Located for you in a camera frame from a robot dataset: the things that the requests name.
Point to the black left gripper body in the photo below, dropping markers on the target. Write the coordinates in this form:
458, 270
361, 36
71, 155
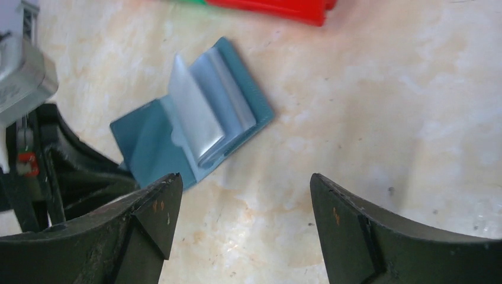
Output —
23, 186

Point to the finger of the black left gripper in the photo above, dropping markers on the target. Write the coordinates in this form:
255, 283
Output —
80, 178

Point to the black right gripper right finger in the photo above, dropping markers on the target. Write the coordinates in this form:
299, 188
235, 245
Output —
364, 243

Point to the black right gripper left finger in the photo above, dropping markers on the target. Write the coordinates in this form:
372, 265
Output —
126, 241

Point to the teal card holder wallet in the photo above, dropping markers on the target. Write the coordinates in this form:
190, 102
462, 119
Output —
212, 107

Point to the green plastic bin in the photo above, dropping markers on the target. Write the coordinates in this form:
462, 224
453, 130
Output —
199, 2

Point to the red bin with clear bags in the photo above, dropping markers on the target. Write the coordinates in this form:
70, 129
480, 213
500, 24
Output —
312, 12

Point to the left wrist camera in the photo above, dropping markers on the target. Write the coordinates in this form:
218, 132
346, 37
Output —
28, 76

